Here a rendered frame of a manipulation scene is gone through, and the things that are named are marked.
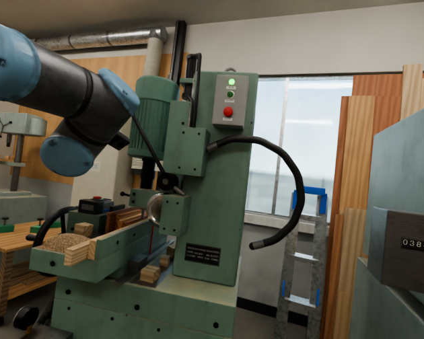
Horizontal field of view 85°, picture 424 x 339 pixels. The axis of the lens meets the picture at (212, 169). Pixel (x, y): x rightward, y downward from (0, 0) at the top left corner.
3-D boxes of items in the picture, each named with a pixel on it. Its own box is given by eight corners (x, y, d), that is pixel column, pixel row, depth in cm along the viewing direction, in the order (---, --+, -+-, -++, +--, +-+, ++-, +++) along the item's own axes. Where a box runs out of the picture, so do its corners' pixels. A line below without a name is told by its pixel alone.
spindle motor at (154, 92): (139, 159, 105) (148, 91, 105) (177, 163, 102) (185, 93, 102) (118, 154, 87) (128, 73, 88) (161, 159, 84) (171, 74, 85)
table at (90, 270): (118, 223, 125) (120, 212, 125) (172, 232, 120) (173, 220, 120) (-2, 264, 66) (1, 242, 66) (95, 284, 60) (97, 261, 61)
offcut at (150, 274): (139, 280, 74) (140, 269, 74) (147, 274, 78) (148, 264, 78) (152, 283, 73) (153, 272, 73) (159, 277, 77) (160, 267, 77)
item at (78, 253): (164, 219, 122) (165, 211, 122) (167, 219, 122) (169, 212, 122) (63, 265, 56) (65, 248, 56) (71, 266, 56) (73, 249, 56)
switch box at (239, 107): (214, 128, 79) (219, 81, 80) (243, 130, 78) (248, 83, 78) (210, 123, 73) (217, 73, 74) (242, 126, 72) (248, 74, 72)
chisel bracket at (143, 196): (136, 207, 98) (138, 187, 98) (167, 212, 96) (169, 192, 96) (126, 210, 91) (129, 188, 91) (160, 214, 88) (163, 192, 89)
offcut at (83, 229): (92, 235, 81) (93, 224, 81) (82, 237, 78) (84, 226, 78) (83, 233, 83) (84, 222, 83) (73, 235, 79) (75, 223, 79)
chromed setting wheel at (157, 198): (146, 224, 82) (150, 190, 82) (180, 230, 80) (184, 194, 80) (142, 226, 79) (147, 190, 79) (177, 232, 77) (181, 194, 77)
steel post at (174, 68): (146, 280, 239) (177, 25, 246) (155, 283, 236) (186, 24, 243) (140, 284, 230) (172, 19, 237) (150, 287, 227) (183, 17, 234)
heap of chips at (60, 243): (61, 239, 74) (62, 227, 74) (101, 246, 71) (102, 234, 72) (36, 247, 65) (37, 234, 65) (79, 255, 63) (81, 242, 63)
